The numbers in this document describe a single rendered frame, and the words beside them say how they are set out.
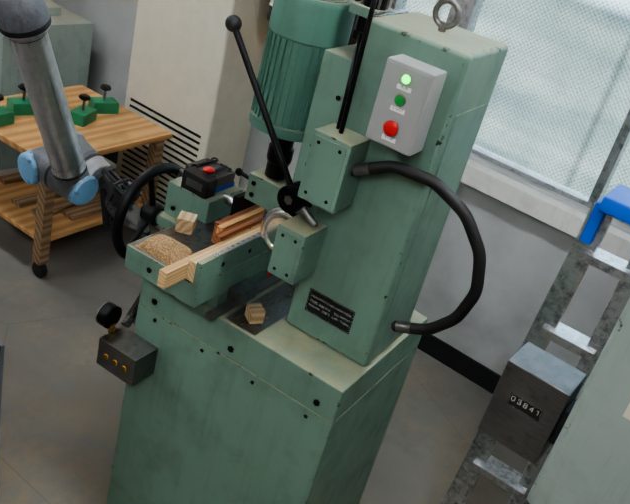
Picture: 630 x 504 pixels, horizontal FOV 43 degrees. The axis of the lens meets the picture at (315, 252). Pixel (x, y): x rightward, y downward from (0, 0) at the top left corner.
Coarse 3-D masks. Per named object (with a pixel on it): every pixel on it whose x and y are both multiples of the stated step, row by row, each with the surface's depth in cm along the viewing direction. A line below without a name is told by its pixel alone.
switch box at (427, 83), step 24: (384, 72) 145; (408, 72) 143; (432, 72) 142; (384, 96) 147; (408, 96) 144; (432, 96) 144; (384, 120) 148; (408, 120) 146; (384, 144) 150; (408, 144) 147
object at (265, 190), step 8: (264, 168) 190; (256, 176) 186; (264, 176) 186; (248, 184) 188; (256, 184) 186; (264, 184) 185; (272, 184) 184; (280, 184) 185; (248, 192) 188; (256, 192) 187; (264, 192) 186; (272, 192) 184; (256, 200) 188; (264, 200) 186; (272, 200) 185; (264, 208) 187
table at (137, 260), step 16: (160, 224) 201; (208, 224) 195; (144, 240) 181; (192, 240) 187; (208, 240) 188; (128, 256) 179; (144, 256) 176; (256, 256) 188; (144, 272) 178; (224, 272) 178; (240, 272) 184; (256, 272) 192; (176, 288) 174; (192, 288) 171; (208, 288) 175; (224, 288) 181; (192, 304) 173
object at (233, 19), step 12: (228, 24) 162; (240, 24) 163; (240, 36) 163; (240, 48) 164; (252, 72) 164; (252, 84) 165; (264, 108) 165; (264, 120) 166; (276, 144) 166; (288, 180) 167; (288, 192) 166; (288, 204) 167; (300, 204) 165; (312, 216) 167
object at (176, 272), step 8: (240, 232) 187; (224, 240) 182; (208, 248) 177; (192, 256) 173; (176, 264) 168; (184, 264) 169; (160, 272) 165; (168, 272) 165; (176, 272) 167; (184, 272) 170; (160, 280) 166; (168, 280) 166; (176, 280) 169
